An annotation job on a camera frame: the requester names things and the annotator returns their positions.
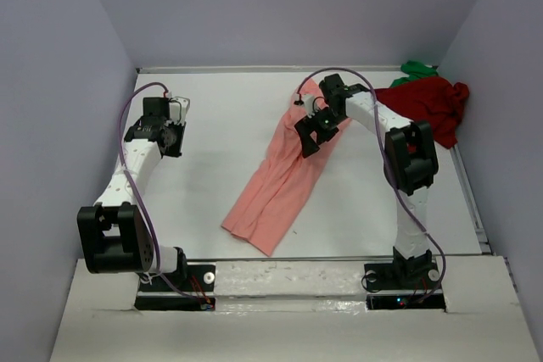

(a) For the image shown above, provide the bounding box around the pink t shirt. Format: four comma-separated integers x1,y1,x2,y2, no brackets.
221,106,350,256

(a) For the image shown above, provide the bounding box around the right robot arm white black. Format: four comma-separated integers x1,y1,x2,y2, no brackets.
294,67,446,294

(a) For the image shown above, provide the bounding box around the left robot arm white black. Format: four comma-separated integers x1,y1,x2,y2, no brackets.
76,96,190,286

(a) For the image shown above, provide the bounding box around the green t shirt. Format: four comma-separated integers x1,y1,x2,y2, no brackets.
390,60,439,87

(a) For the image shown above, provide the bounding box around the red t shirt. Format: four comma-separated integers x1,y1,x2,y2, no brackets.
376,76,469,149

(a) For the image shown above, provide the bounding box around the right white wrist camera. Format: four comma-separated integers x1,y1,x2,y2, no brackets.
294,93,322,118

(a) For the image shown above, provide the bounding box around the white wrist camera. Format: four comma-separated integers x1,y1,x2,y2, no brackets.
169,97,190,125
294,93,322,118

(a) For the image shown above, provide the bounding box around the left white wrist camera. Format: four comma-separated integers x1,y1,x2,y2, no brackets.
169,97,190,125

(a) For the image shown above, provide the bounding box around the aluminium rail back edge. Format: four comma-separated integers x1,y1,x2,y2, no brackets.
136,64,404,74

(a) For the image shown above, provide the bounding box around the aluminium rail front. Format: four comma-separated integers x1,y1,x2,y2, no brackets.
188,255,393,263

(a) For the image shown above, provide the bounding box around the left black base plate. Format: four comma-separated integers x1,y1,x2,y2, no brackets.
134,262,216,312

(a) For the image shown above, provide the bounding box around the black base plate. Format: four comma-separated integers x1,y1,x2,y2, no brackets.
361,263,446,311
134,262,216,312

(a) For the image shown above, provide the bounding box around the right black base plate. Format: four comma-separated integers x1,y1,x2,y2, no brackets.
361,263,446,311

